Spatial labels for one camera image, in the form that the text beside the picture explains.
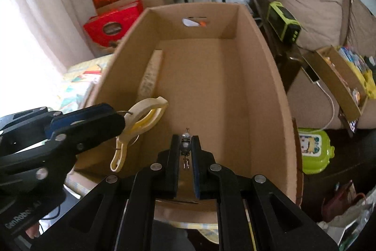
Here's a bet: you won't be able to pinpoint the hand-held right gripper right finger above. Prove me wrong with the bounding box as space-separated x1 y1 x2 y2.
192 135 338 251

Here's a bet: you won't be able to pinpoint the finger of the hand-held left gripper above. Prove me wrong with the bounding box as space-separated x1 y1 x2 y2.
0 114 126 190
0 103 117 149

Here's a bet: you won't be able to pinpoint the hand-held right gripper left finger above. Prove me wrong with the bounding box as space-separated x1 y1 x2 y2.
31 134 180 251

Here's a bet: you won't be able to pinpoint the cream plastic clothes clip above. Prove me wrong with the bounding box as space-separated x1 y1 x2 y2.
110 96 169 172

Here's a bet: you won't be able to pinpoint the large cardboard box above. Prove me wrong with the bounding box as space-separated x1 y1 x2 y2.
75 2 304 228

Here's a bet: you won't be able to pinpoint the yellow plaid bed sheet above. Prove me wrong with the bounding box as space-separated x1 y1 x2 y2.
57 53 114 117

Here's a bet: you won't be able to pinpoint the person's grey pants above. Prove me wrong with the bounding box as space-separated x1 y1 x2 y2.
152 220 195 251

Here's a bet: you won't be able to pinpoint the red box with oval window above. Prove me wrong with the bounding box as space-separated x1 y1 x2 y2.
83 0 144 48

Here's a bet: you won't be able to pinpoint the white sheer curtain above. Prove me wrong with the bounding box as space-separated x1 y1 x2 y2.
0 0 99 85

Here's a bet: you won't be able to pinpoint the green cartoon lunch box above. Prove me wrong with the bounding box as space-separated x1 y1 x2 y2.
297 127 336 175

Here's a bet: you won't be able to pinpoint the dark wooden side table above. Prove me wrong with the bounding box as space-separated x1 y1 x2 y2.
252 0 304 93

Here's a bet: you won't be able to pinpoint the pink bag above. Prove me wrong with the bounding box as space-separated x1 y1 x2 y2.
321 180 358 223

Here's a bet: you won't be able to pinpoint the brown sofa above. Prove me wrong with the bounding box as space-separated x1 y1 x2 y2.
251 0 376 131

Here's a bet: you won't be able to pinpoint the smartphone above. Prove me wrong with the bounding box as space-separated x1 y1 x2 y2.
302 53 321 84

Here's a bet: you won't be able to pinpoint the white plastic bag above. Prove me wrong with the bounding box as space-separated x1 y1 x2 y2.
317 191 374 246

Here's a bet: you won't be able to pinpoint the small cardboard snack box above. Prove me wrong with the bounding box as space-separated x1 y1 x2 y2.
311 45 370 123

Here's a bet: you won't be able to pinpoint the green portable radio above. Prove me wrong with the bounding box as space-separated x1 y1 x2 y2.
267 1 302 43

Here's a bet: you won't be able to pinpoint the yellow plush toy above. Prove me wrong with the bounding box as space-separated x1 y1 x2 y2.
356 62 376 99

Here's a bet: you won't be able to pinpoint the small beige sofa cushion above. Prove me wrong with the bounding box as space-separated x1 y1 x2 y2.
340 0 376 47

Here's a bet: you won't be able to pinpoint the white charging cable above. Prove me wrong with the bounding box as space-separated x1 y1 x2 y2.
318 81 337 131

